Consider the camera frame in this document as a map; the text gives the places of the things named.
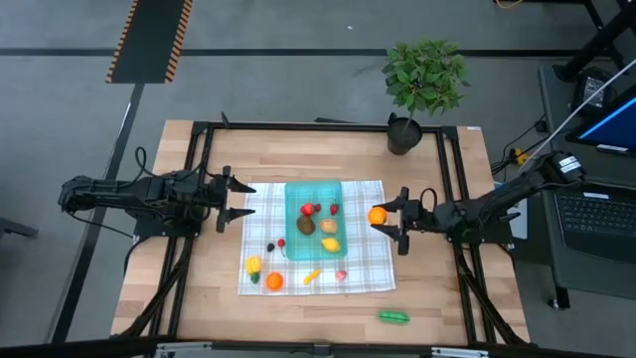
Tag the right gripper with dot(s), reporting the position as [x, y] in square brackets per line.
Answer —
[420, 219]

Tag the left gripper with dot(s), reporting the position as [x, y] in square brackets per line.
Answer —
[211, 199]

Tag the orange toy with green leaf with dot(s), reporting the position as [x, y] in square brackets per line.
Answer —
[377, 215]

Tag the red toy strawberry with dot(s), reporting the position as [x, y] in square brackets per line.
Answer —
[334, 208]

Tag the red toy cherry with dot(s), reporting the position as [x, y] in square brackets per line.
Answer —
[281, 242]

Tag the yellow toy bell pepper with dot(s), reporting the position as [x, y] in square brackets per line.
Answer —
[254, 265]

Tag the yellow toy lemon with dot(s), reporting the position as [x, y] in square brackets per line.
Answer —
[331, 244]

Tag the red toy apple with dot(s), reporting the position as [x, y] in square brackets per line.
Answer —
[307, 209]

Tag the brown toy kiwi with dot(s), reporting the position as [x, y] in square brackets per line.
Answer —
[306, 225]

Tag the pink toy fruit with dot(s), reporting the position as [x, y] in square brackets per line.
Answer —
[341, 275]

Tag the green toy pea pod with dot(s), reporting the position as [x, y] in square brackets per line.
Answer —
[393, 316]

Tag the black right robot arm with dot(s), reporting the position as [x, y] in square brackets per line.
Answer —
[517, 189]

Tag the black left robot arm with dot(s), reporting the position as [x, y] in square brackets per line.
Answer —
[124, 191]

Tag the white checked cloth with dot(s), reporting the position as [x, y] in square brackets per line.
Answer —
[367, 258]

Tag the teal translucent plastic container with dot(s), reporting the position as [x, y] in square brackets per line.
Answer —
[315, 248]

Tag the round orange toy fruit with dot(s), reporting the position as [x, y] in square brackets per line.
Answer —
[274, 281]

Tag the yellow toy banana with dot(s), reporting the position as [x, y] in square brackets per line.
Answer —
[312, 276]

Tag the small blue box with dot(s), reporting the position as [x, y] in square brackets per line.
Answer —
[501, 187]

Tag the yellow plug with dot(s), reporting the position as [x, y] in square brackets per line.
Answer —
[519, 156]

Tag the potted green plant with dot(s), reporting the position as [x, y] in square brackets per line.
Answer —
[422, 74]

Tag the black mat with orange stripes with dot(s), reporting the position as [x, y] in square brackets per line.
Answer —
[149, 40]

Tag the black laptop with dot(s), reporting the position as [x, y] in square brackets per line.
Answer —
[596, 219]

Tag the white rod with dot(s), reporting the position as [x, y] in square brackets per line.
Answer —
[584, 109]

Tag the black bar with silver brackets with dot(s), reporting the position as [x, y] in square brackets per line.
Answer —
[74, 348]

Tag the grey furniture leg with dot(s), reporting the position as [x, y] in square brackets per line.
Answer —
[15, 228]

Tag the black power adapter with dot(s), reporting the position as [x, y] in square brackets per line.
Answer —
[591, 89]

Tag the monitor with blue screen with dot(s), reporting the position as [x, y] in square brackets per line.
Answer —
[616, 124]

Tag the black stand legs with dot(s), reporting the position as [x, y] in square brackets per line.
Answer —
[596, 43]

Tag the black metal table frame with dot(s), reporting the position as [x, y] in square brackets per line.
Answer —
[323, 126]

